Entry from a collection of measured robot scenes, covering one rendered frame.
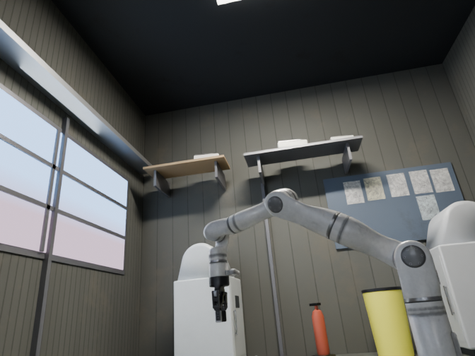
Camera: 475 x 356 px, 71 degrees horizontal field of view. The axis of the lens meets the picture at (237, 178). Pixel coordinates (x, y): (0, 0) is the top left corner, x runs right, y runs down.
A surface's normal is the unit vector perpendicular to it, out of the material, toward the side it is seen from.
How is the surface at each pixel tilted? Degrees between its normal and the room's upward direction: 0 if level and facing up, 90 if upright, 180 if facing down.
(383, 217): 90
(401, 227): 90
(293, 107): 90
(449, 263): 90
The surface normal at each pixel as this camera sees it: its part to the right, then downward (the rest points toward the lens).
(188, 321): -0.23, -0.36
